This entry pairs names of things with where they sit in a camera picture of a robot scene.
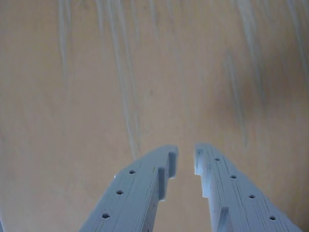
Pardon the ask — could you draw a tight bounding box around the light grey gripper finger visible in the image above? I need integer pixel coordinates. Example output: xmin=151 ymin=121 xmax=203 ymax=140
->
xmin=194 ymin=142 xmax=303 ymax=232
xmin=78 ymin=144 xmax=179 ymax=232

